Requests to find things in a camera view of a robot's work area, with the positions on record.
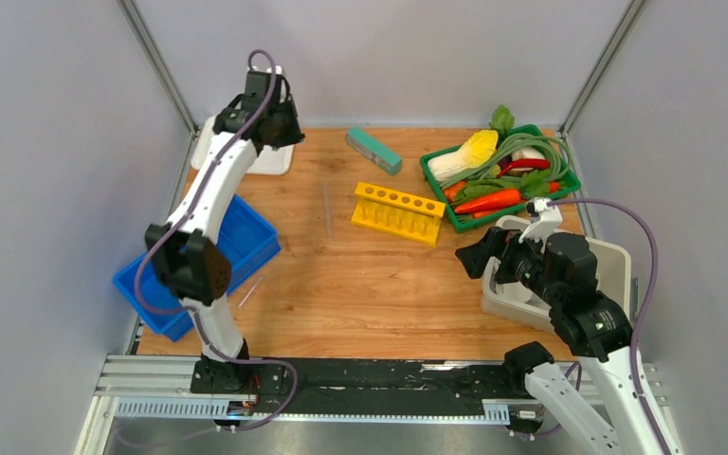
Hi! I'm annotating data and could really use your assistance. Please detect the clear test tube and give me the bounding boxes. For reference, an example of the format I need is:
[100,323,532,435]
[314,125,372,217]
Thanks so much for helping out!
[237,278,263,308]

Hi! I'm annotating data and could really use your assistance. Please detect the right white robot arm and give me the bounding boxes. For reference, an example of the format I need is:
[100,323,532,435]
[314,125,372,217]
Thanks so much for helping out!
[455,227,683,454]

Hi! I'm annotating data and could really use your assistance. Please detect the beige plastic tub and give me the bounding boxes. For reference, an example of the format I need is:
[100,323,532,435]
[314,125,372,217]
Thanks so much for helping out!
[481,237,631,334]

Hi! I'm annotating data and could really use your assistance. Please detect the napa cabbage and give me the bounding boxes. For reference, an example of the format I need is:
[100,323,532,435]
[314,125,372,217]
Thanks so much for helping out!
[428,129,500,183]

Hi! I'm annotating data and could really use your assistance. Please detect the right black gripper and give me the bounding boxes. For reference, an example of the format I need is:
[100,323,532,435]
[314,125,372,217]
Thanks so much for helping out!
[453,225,560,305]

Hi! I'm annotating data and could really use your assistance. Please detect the teal rectangular box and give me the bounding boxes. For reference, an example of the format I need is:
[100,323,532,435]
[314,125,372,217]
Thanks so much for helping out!
[345,127,403,176]

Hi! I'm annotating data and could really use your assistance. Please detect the orange carrot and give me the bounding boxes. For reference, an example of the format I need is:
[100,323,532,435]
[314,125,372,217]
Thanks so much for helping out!
[454,189,522,215]

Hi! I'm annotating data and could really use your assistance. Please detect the yellow test tube rack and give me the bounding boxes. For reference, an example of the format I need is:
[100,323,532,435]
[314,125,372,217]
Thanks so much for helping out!
[351,182,446,247]

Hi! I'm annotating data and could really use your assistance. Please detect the green leafy vegetable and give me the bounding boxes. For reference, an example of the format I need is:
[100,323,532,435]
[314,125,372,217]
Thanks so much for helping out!
[488,104,516,137]

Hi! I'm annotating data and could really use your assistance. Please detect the green long beans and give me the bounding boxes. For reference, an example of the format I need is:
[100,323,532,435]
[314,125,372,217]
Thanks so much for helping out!
[436,133,572,189]

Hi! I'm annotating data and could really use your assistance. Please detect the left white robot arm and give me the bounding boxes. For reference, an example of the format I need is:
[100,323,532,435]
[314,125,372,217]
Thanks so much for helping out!
[141,68,304,393]

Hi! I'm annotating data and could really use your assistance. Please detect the blue plastic bin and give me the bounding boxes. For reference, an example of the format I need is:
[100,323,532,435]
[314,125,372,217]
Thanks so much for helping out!
[113,195,281,341]

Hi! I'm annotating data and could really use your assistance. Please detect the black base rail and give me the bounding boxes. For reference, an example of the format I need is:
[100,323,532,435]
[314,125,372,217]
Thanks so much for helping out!
[190,358,533,417]

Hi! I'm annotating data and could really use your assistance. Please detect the white tray lid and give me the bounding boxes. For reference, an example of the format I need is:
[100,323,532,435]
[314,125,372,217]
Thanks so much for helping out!
[191,116,295,176]

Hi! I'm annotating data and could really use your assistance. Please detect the green vegetable tray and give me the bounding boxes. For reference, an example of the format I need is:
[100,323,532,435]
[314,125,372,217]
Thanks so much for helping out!
[420,125,581,233]

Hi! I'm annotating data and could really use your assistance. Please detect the red chili pepper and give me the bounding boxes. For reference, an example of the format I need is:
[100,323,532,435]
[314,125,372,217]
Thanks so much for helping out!
[498,158,551,178]

